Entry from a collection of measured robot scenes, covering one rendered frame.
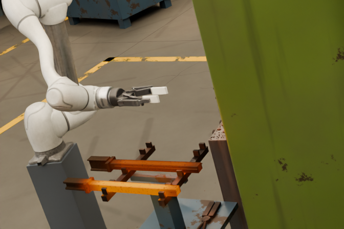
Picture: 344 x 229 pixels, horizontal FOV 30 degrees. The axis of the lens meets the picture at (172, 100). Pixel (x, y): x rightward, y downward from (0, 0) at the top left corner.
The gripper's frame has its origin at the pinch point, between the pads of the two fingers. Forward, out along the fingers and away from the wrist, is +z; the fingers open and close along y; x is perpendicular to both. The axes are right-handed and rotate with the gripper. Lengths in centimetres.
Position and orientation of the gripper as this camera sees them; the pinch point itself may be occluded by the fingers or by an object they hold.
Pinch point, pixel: (156, 94)
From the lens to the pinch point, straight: 252.2
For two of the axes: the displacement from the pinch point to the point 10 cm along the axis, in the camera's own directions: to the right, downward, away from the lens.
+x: -2.5, -8.9, -3.8
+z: 8.8, -0.4, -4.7
